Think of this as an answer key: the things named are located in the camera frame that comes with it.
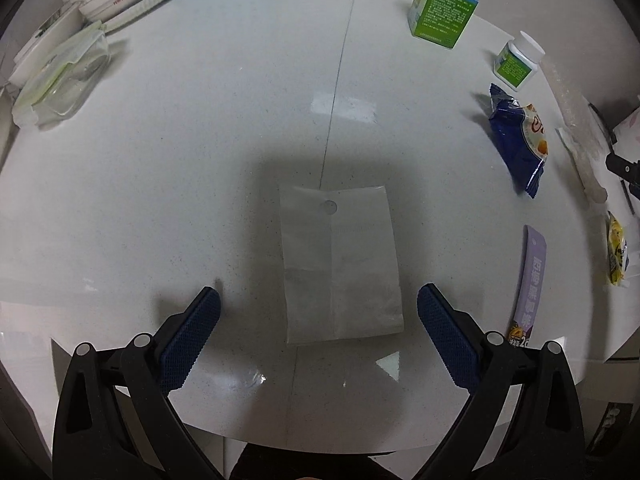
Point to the green and white carton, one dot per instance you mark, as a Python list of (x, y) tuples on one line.
[(442, 7)]

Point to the yellow wrapper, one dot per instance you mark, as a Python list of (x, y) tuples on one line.
[(617, 250)]

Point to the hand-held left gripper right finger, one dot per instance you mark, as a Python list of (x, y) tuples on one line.
[(445, 332)]

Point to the large white bowl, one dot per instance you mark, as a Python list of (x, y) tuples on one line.
[(42, 45)]

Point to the white green-label pill bottle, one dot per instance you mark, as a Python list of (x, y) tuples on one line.
[(515, 65)]

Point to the purple wrapper strip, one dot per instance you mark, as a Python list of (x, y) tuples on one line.
[(532, 280)]

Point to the glass container with green lid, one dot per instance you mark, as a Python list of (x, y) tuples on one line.
[(62, 77)]

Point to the blue snack packet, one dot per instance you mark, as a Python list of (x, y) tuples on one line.
[(517, 142)]

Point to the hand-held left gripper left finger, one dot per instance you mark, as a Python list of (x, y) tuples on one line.
[(191, 340)]

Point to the bubble wrap roll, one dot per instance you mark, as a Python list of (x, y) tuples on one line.
[(575, 115)]

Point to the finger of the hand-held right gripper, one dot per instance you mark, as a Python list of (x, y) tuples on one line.
[(622, 166)]

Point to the white paper bag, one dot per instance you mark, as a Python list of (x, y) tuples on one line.
[(340, 265)]

